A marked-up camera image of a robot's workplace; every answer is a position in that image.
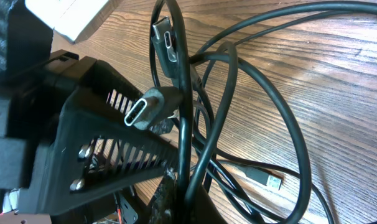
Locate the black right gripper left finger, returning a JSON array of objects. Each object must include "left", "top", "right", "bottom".
[{"left": 147, "top": 169, "right": 184, "bottom": 224}]

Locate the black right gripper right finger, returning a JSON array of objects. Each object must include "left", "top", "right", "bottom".
[{"left": 191, "top": 185, "right": 227, "bottom": 224}]

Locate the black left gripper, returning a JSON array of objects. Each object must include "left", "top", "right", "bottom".
[{"left": 0, "top": 1, "right": 96, "bottom": 223}]

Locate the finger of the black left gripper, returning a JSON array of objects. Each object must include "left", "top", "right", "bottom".
[
  {"left": 19, "top": 108, "right": 178, "bottom": 216},
  {"left": 59, "top": 60, "right": 173, "bottom": 137}
]

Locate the thick black cable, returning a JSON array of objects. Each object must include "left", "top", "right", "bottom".
[{"left": 123, "top": 0, "right": 377, "bottom": 224}]

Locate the black braided silver-tip cable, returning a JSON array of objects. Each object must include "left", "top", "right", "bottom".
[{"left": 148, "top": 0, "right": 214, "bottom": 194}]

